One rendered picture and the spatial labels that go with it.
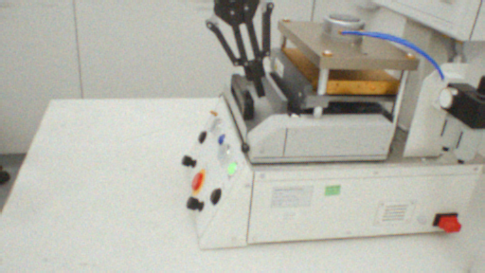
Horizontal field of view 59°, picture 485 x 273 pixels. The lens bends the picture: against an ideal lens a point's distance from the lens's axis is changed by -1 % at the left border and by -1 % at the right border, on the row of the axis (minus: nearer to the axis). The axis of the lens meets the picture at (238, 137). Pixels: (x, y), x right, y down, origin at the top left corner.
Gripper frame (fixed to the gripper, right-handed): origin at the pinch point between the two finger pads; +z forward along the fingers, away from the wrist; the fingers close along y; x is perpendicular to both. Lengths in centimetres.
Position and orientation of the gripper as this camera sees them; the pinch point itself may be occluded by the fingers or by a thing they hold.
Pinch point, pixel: (256, 78)
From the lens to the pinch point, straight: 84.4
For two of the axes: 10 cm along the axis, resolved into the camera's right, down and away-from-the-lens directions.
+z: 2.6, 8.3, 4.9
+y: -9.5, 3.1, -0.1
